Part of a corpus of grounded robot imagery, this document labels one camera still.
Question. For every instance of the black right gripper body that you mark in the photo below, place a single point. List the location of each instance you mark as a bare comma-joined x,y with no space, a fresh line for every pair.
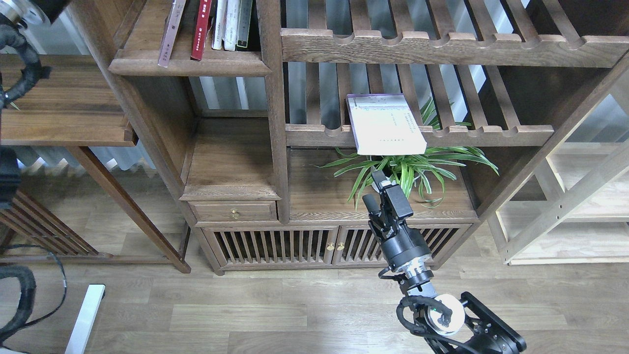
404,248

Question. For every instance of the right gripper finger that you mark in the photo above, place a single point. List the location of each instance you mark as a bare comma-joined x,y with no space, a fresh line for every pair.
394,205
372,204

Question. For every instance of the pale lilac paperback book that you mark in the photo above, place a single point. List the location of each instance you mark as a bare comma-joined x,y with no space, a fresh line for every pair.
383,124

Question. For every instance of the red paperback book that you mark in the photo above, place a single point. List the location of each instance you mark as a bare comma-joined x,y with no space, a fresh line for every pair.
200,32

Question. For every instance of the dark maroon Chinese book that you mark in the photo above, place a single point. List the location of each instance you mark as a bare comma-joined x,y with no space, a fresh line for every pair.
172,24

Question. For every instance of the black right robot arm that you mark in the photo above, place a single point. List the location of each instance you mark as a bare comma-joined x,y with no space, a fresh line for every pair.
449,324

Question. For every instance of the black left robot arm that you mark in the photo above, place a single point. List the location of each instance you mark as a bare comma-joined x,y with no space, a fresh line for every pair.
16,14

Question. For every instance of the light wooden shelf unit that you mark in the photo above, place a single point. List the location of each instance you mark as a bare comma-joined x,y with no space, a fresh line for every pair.
575,208

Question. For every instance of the white plant pot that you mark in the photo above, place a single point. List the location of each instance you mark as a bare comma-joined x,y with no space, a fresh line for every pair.
380,175

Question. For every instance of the green spider plant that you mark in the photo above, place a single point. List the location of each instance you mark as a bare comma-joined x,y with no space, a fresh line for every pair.
426,172

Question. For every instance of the dark wooden bookshelf cabinet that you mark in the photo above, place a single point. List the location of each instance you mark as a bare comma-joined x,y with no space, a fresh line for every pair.
252,130

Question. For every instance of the white upright book left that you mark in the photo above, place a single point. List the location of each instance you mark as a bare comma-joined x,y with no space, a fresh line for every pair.
219,24

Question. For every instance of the white upright book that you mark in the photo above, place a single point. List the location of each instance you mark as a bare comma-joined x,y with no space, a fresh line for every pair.
230,34
219,24

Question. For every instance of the dark spine upright book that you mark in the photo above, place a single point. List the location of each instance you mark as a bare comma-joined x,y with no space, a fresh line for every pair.
243,25

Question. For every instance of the white upright book middle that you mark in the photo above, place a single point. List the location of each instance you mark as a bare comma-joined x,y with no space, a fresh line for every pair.
230,34

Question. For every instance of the dark wooden side table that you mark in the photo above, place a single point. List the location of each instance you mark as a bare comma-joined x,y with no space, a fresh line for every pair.
76,109

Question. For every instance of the white flat bar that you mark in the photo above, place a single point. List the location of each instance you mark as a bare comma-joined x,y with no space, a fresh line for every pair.
86,318

